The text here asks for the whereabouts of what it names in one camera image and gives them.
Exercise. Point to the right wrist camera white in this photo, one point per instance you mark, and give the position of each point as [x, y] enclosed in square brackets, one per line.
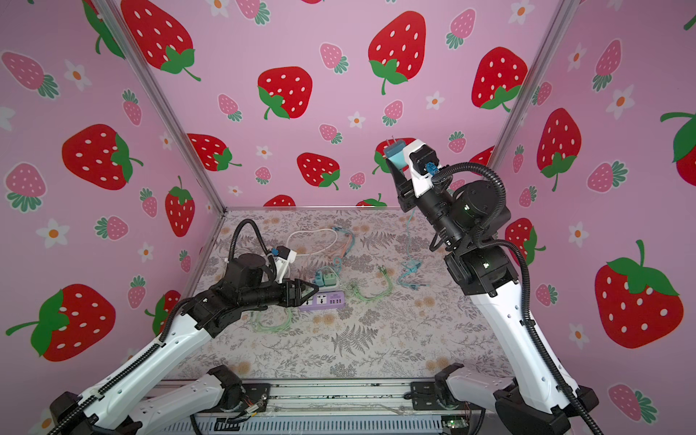
[421, 163]

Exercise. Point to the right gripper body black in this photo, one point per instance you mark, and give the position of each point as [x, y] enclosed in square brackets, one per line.
[439, 212]

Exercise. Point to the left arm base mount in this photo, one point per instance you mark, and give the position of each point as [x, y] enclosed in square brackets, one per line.
[234, 395]

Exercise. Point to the teal charger plug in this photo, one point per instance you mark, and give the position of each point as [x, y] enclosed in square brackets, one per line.
[393, 153]

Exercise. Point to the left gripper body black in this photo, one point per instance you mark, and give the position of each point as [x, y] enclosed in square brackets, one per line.
[273, 294]

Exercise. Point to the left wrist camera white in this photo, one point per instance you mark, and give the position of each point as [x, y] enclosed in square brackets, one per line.
[283, 258]

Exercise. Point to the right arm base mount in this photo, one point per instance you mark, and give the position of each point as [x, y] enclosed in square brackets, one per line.
[435, 394]

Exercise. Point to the blue-grey charger plug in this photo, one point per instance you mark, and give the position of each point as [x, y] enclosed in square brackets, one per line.
[319, 279]

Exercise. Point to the green charger plug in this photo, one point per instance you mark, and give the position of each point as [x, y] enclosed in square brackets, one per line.
[330, 278]

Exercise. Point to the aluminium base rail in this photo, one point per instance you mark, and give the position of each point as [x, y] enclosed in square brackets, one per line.
[343, 406]

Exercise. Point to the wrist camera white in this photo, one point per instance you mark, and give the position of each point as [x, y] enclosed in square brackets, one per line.
[283, 258]
[421, 163]

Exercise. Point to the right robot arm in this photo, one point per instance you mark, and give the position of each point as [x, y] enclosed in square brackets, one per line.
[466, 205]

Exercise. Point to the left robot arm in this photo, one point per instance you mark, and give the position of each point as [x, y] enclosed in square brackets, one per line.
[118, 404]

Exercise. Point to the purple power strip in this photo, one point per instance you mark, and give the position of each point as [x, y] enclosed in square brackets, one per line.
[325, 301]

